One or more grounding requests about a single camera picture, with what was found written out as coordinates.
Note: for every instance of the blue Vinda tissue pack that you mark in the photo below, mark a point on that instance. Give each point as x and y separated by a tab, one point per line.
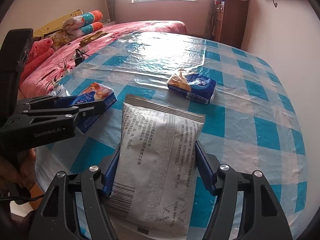
94	99

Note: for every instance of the pink bedspread bed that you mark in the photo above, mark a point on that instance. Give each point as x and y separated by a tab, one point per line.
40	76

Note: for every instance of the rolled floral quilt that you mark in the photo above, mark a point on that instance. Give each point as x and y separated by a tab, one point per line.
79	26

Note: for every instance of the left hand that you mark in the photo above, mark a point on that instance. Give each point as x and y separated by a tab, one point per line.
24	176

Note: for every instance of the pink folded pillows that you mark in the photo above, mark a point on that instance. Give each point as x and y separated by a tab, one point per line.
40	51

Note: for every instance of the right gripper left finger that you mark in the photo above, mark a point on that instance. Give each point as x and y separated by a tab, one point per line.
108	169

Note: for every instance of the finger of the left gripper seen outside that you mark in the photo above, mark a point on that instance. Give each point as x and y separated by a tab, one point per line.
44	109

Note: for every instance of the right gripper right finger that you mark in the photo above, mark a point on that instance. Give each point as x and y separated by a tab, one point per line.
207	165

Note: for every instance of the black charger adapter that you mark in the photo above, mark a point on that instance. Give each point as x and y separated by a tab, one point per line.
79	58

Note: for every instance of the olive crumpled cloth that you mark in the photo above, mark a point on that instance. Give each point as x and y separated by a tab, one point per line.
86	40

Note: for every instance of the blue checked plastic tablecloth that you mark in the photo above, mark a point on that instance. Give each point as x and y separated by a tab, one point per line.
250	123

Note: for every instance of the brown wooden cabinet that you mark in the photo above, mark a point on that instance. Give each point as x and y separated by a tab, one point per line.
230	22

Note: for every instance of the silver white foil bag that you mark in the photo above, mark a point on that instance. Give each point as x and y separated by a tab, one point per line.
155	179

